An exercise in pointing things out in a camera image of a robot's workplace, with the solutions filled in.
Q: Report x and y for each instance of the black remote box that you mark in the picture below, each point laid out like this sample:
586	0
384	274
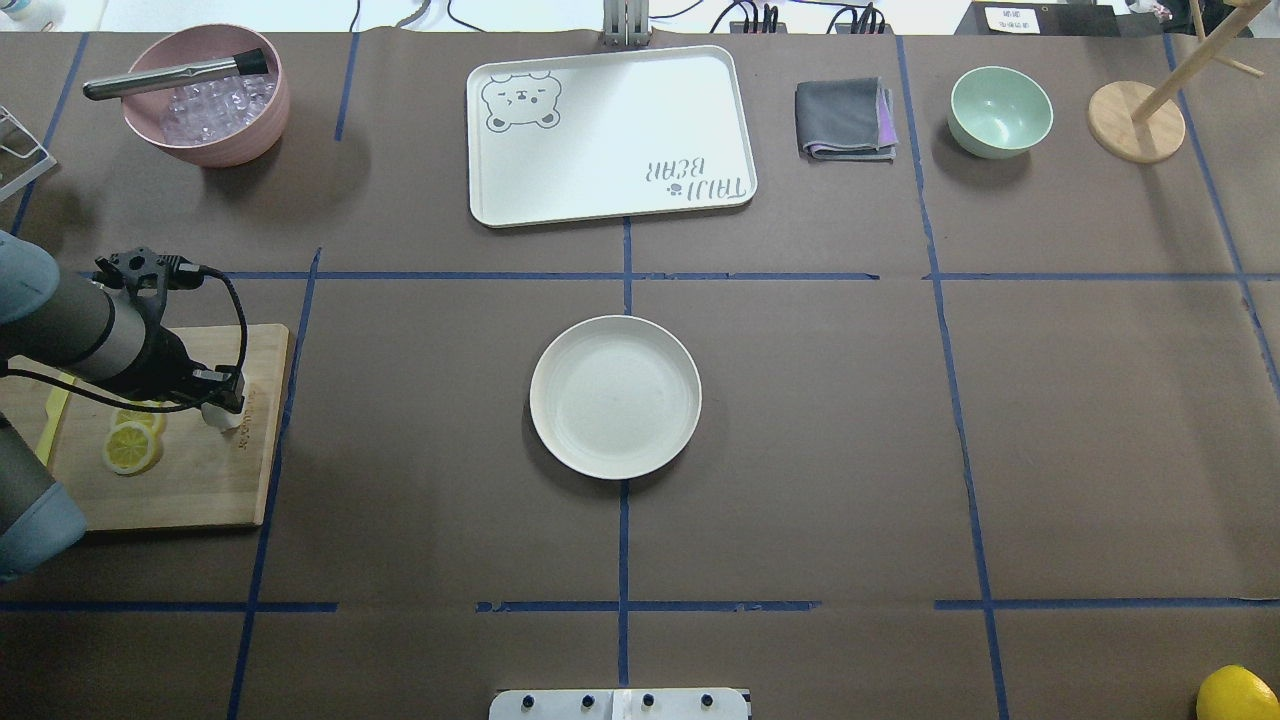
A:
1042	19

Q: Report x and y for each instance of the far lemon slice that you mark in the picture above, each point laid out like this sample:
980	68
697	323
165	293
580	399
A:
131	448

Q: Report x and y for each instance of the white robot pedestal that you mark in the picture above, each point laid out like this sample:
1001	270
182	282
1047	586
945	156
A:
622	703

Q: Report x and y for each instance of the steel muddler tool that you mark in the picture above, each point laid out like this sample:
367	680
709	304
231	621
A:
251	63

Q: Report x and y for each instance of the white bear tray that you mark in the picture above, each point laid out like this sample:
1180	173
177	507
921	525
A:
586	137

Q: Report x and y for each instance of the yellow lemon left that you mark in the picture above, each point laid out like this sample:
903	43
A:
1234	692

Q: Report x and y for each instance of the black power strip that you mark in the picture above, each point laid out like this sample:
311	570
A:
802	18

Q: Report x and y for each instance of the wooden mug tree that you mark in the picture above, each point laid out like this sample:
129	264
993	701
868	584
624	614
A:
1144	124

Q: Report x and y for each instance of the middle lemon slice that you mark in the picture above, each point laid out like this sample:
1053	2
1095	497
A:
147	417

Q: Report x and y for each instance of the aluminium frame post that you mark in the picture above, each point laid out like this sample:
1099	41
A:
626	23

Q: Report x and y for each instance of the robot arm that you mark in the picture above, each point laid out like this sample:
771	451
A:
107	332

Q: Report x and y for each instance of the bamboo cutting board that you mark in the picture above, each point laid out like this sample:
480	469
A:
203	477

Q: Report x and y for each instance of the ice cubes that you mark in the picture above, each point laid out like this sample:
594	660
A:
211	110

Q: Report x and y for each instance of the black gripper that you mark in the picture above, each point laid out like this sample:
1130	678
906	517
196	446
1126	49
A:
163	367

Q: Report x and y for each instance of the lemon slice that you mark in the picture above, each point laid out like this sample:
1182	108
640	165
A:
147	417
131	448

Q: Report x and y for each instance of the folded grey cloth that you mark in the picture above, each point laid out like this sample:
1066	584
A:
846	120

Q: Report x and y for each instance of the pink bowl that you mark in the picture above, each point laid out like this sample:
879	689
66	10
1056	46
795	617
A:
143	112

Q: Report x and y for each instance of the white steamed bun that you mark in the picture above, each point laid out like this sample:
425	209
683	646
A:
219	418

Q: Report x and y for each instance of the yellow plastic knife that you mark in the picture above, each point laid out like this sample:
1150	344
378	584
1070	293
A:
54	408

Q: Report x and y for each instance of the white wire cup rack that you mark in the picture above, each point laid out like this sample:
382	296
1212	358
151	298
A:
23	158

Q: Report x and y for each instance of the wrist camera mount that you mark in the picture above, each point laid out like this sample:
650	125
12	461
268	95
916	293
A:
143	269

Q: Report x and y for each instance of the mint green bowl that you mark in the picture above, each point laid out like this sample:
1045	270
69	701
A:
998	112

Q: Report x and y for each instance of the beige round plate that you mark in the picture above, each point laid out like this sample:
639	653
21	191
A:
615	397

